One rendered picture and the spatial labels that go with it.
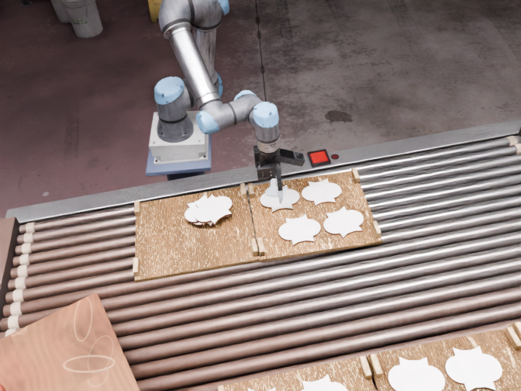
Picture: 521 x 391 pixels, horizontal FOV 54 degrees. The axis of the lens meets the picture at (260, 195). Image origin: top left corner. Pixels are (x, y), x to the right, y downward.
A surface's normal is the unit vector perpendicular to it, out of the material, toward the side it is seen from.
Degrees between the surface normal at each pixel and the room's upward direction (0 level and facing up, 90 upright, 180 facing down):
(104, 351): 0
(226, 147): 0
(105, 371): 0
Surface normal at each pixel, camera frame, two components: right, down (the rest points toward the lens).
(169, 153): 0.05, 0.71
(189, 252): -0.07, -0.70
